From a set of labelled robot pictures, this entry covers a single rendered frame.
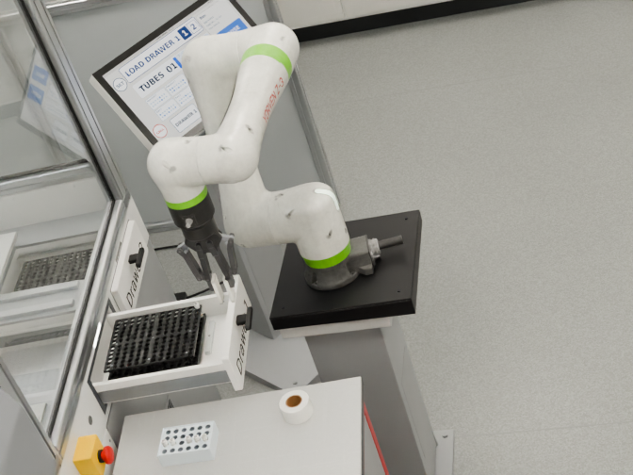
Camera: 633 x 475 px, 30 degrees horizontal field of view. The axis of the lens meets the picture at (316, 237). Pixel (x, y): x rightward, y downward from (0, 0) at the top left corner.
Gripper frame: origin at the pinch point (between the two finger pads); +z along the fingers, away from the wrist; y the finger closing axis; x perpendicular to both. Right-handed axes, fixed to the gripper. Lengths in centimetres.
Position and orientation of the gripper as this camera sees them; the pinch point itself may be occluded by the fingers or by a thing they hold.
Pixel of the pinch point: (223, 287)
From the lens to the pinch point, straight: 266.0
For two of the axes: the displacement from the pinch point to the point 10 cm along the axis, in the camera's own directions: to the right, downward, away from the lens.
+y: 9.7, -1.8, -1.8
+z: 2.5, 7.7, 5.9
